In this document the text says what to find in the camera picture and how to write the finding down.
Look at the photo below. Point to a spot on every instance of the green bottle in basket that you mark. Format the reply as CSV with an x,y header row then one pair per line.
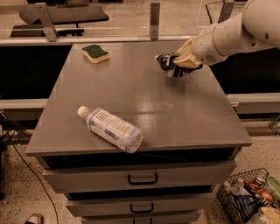
x,y
272,186

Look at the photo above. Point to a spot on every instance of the red snack pack in basket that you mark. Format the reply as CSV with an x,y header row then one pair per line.
x,y
255,188

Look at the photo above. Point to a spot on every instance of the black wire basket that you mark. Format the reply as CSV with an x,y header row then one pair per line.
x,y
267,213

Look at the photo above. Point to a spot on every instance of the metal railing with posts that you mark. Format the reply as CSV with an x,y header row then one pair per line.
x,y
128,21

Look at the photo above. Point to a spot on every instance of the clear blue-label plastic bottle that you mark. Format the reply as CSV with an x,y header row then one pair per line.
x,y
112,128

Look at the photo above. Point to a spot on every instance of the grey drawer cabinet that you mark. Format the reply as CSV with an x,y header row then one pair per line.
x,y
191,138

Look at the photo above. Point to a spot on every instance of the water bottle in basket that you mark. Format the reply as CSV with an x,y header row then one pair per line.
x,y
244,201

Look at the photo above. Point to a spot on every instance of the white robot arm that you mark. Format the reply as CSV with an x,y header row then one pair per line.
x,y
256,28

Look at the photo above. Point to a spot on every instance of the green and yellow sponge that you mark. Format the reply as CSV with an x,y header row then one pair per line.
x,y
95,53

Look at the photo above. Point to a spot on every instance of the shoe on floor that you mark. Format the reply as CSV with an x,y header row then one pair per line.
x,y
34,219

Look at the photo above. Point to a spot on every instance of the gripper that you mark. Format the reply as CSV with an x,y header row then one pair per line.
x,y
204,48

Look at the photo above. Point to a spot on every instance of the blue Kettle chip bag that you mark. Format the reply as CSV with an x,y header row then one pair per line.
x,y
167,65

